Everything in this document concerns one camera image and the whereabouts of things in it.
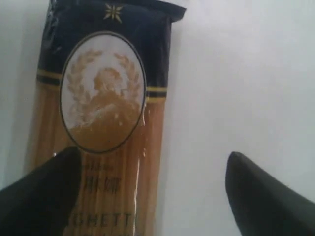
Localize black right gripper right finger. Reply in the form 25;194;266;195
225;151;315;236

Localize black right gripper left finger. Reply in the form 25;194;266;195
0;147;82;236

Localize spaghetti pasta package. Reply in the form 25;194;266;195
27;0;186;236

